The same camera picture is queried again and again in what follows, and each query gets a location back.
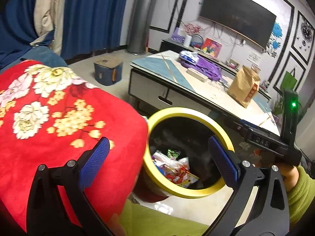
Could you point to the right hand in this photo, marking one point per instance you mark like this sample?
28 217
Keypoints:
289 172

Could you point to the white vase red flowers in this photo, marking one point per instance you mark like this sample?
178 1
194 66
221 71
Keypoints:
193 37

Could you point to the red floral blanket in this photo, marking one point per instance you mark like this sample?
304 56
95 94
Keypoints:
51 115

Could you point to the brown paper bag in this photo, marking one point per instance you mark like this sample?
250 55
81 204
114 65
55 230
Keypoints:
244 86

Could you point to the white power strip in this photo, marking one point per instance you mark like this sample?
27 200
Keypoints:
201 77

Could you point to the grey tower air conditioner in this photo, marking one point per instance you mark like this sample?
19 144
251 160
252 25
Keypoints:
139 26

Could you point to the yellow rimmed black trash bin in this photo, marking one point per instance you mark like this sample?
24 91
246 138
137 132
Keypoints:
187 131

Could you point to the beige curtain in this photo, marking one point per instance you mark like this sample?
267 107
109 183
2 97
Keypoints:
49 19

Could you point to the colourful painting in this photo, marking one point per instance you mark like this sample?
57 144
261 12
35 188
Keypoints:
211 47

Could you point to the blue curtain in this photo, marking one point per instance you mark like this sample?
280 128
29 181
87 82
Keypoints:
89 25

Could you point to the black wall television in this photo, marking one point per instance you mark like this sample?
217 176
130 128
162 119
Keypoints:
245 17

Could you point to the trash pile in bin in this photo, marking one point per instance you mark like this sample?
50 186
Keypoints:
173 168

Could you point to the coffee table with drawers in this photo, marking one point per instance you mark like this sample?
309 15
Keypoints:
161 81

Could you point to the purple bag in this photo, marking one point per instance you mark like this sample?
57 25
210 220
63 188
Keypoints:
205 67

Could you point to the green trousers leg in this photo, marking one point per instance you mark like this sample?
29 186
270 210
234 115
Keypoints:
140 220

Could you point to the tissue pack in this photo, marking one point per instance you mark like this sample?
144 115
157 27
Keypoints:
189 57

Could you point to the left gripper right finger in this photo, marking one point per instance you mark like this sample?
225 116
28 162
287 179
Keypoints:
269 214

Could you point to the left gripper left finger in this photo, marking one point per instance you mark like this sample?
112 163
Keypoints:
46 212

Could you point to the green sleeve right forearm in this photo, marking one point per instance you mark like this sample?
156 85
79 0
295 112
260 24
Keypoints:
301 196

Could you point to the blue square stool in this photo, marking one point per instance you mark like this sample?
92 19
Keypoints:
108 70

